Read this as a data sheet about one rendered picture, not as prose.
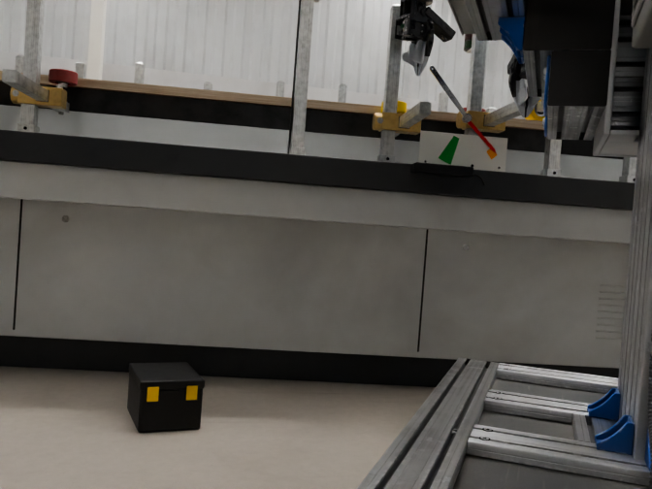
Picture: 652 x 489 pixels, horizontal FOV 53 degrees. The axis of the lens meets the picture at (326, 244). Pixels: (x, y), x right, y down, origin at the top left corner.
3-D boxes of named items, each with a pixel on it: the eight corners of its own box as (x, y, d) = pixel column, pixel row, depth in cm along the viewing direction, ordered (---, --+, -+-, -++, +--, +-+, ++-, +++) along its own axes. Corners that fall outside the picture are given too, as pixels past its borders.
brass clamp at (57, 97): (60, 106, 178) (61, 87, 178) (8, 101, 177) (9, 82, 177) (67, 110, 184) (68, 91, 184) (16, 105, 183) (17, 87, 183)
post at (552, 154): (557, 193, 195) (570, 30, 193) (545, 192, 194) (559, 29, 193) (552, 194, 198) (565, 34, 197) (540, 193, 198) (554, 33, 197)
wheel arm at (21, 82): (16, 86, 154) (16, 68, 154) (0, 84, 154) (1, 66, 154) (69, 115, 198) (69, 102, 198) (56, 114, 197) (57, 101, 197)
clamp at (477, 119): (505, 131, 192) (506, 114, 192) (460, 126, 190) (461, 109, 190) (498, 133, 197) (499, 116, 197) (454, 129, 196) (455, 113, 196)
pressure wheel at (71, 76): (42, 107, 195) (44, 68, 195) (68, 112, 201) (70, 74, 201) (54, 105, 190) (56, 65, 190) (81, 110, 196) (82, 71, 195)
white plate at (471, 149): (505, 172, 192) (507, 138, 192) (418, 165, 189) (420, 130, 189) (505, 172, 192) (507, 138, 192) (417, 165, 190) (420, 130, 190)
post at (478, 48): (474, 193, 192) (488, 28, 191) (463, 192, 192) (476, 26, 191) (471, 193, 196) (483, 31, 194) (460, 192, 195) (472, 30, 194)
